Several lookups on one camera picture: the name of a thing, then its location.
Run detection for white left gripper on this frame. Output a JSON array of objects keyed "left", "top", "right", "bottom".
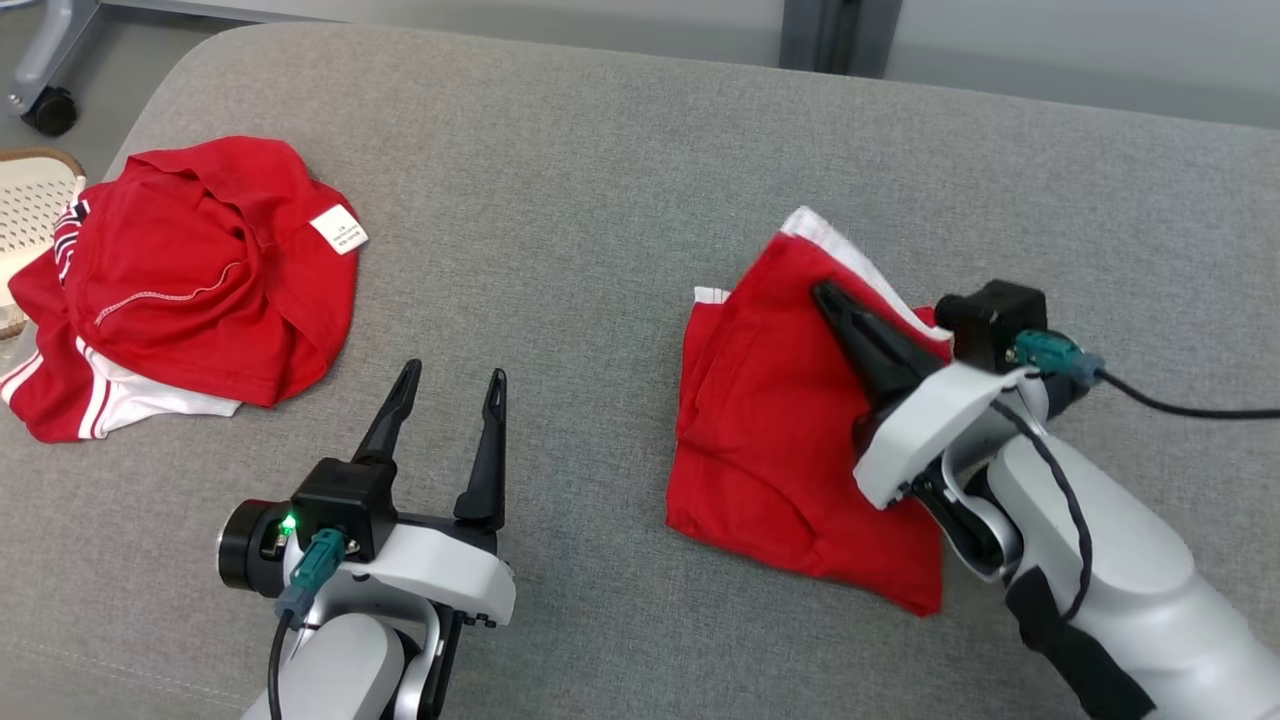
[{"left": 338, "top": 358, "right": 518, "bottom": 629}]

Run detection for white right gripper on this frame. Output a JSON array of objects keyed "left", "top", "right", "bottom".
[{"left": 812, "top": 282, "right": 1043, "bottom": 512}]

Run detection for red shorts with white trim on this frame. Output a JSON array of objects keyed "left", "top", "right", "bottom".
[{"left": 665, "top": 206, "right": 956, "bottom": 618}]

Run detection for red basketball jersey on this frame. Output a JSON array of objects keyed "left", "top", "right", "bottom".
[{"left": 0, "top": 135, "right": 370, "bottom": 444}]

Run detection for white wicker laundry basket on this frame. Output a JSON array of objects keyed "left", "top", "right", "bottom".
[{"left": 0, "top": 147, "right": 89, "bottom": 341}]

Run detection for black caster wheel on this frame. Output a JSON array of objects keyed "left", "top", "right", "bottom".
[{"left": 22, "top": 86, "right": 79, "bottom": 138}]

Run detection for grey stand leg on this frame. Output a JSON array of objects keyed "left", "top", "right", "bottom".
[{"left": 8, "top": 0, "right": 101, "bottom": 101}]

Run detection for teal right camera connector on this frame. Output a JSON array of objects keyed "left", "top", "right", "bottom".
[{"left": 1013, "top": 330, "right": 1107, "bottom": 388}]

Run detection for teal camera connector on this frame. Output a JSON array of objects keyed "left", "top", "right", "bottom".
[
  {"left": 1013, "top": 330, "right": 1107, "bottom": 388},
  {"left": 275, "top": 528, "right": 348, "bottom": 621}
]

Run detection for teal left camera connector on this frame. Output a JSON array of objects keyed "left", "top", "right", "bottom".
[{"left": 275, "top": 528, "right": 348, "bottom": 621}]

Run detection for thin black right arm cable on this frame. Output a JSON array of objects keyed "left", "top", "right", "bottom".
[{"left": 985, "top": 398, "right": 1093, "bottom": 623}]

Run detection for black left camera cable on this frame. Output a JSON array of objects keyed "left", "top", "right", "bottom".
[{"left": 265, "top": 610, "right": 297, "bottom": 720}]

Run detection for black camera cable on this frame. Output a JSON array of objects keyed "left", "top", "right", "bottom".
[
  {"left": 265, "top": 610, "right": 297, "bottom": 720},
  {"left": 1095, "top": 368, "right": 1280, "bottom": 421}
]

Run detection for grey metal partition post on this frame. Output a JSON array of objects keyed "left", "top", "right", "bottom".
[
  {"left": 848, "top": 0, "right": 903, "bottom": 79},
  {"left": 780, "top": 0, "right": 833, "bottom": 73}
]

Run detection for black right camera cable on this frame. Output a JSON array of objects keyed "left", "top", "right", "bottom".
[{"left": 1095, "top": 368, "right": 1280, "bottom": 421}]

